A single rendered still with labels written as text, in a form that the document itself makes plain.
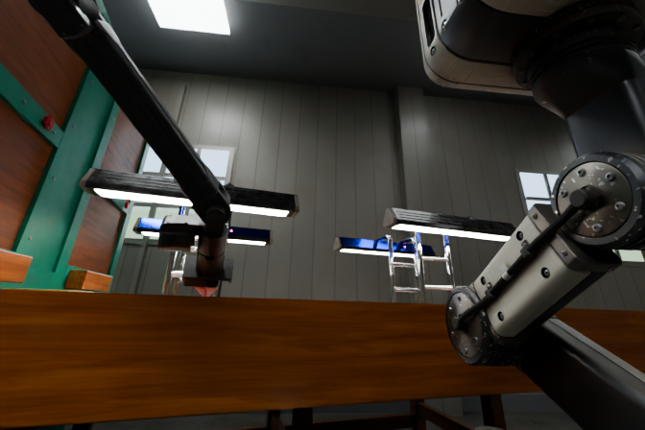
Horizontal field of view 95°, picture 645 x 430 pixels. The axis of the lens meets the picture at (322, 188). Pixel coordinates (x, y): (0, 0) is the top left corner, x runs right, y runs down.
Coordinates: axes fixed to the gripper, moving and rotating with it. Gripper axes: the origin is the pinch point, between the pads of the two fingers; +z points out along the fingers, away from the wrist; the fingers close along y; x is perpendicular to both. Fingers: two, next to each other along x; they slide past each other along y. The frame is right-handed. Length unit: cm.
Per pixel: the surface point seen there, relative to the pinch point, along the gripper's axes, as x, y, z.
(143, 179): -33.7, 23.3, -9.9
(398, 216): -31, -62, -10
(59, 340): 16.5, 20.1, -7.7
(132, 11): -273, 104, -40
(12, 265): -16, 48, 10
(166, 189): -30.5, 16.3, -9.5
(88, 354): 18.0, 15.5, -6.3
